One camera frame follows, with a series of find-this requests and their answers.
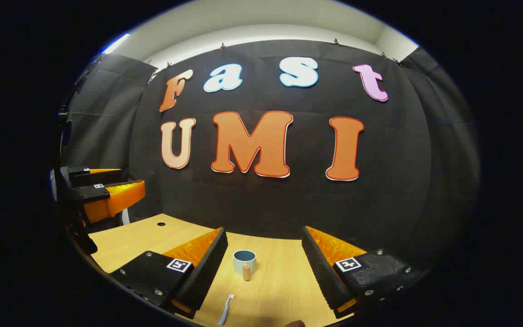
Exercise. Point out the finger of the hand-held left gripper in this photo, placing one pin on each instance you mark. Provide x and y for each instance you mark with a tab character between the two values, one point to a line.
98	177
116	197

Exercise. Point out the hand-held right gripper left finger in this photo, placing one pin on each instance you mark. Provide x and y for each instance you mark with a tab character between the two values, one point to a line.
207	268

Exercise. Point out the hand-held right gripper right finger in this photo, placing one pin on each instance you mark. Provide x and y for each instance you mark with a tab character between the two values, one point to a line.
318	268

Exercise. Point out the light blue cup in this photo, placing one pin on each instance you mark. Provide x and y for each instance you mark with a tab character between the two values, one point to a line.
244	261

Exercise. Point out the white toothbrush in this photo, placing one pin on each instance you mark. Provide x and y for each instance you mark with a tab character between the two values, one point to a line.
226	309

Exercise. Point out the wooden desktop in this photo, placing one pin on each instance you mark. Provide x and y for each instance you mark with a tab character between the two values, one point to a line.
275	290

